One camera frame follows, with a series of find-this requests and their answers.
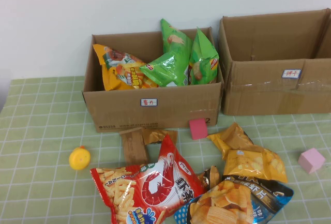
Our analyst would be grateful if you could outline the green checked tablecloth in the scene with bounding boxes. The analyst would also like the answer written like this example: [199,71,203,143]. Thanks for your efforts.
[0,75,331,224]

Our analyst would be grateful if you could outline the red shrimp cracker bag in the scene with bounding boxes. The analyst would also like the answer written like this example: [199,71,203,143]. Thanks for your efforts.
[89,133,207,224]

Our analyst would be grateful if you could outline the blue black shrimp chips bag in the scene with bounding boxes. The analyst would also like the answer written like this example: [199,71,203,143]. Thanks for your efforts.
[173,174,295,224]

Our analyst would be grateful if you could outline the cardboard box printed 95338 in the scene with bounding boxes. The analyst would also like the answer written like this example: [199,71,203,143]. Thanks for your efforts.
[82,26,224,133]

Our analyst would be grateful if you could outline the yellow duck toy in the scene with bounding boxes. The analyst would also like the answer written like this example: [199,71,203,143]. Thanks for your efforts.
[68,145,92,171]

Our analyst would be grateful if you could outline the small dark gold packet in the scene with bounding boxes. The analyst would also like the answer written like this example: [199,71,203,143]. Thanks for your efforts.
[197,166,221,191]

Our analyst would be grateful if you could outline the orange-yellow chips bag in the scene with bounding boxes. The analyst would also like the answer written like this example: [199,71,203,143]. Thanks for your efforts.
[92,43,159,92]

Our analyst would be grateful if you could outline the deep pink block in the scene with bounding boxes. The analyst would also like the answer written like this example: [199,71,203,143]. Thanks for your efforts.
[188,117,209,141]

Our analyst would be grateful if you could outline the green chips bag red logo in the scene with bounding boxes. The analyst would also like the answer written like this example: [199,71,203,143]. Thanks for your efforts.
[188,26,220,85]

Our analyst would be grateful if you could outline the small yellow snack packet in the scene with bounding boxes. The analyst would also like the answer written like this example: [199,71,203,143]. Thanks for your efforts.
[206,132,233,160]

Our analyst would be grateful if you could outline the tall green chips bag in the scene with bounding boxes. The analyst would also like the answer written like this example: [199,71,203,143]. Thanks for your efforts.
[160,18,194,56]

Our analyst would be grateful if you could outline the brown rectangular block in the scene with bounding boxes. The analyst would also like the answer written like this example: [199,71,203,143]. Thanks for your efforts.
[119,127,150,165]

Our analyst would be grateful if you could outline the cardboard box with clear tape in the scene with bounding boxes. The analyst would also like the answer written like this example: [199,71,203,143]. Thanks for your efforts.
[218,8,331,116]

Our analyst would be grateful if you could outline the light pink cube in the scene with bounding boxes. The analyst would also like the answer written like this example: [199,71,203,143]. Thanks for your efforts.
[297,147,326,175]

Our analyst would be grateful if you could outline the crumpled green chips bag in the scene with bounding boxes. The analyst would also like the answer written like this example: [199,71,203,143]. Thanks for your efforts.
[139,51,191,87]

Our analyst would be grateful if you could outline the brown gold snack packet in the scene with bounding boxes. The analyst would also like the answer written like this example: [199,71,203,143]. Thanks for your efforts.
[141,128,178,146]
[219,122,263,155]

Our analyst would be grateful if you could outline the yellow chips pack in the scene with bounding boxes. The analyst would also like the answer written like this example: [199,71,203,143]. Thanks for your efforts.
[222,147,289,183]

